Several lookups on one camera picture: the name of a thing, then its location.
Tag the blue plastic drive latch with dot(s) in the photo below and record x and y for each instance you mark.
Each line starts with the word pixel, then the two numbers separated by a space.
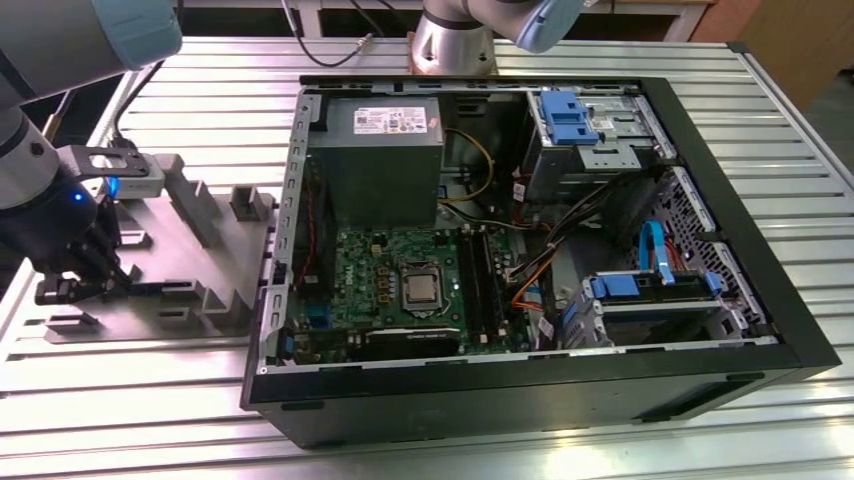
pixel 568 120

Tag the grey power supply unit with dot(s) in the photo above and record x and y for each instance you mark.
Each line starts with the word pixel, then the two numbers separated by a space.
pixel 381 185

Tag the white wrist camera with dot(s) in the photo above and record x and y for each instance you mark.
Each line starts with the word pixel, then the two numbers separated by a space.
pixel 141 185

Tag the silver CPU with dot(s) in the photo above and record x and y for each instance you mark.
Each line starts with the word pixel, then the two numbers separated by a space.
pixel 422 289

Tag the grey parts rack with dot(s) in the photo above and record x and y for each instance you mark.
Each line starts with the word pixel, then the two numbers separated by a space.
pixel 174 250

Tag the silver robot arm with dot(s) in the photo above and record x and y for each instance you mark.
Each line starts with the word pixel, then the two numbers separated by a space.
pixel 61 45

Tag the hard disk in blue carrier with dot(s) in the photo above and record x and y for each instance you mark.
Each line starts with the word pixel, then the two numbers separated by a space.
pixel 617 289

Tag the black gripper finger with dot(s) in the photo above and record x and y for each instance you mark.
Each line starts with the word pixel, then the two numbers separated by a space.
pixel 63 291
pixel 106 240

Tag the black graphics card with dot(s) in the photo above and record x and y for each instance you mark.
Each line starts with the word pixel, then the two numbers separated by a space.
pixel 414 342

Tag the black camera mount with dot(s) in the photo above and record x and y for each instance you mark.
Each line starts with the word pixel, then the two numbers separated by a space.
pixel 74 155

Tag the metal optical drive cage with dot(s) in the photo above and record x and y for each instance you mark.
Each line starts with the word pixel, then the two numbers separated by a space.
pixel 561 170

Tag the wooden cabinet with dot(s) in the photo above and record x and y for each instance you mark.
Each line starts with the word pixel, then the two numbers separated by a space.
pixel 788 40

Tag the metal disk bay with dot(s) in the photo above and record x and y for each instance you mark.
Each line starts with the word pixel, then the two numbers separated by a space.
pixel 668 307

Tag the black open PC case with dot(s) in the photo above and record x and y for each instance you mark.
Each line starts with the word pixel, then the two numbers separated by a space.
pixel 468 400

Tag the green motherboard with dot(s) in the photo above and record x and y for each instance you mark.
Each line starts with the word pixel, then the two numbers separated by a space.
pixel 361 260

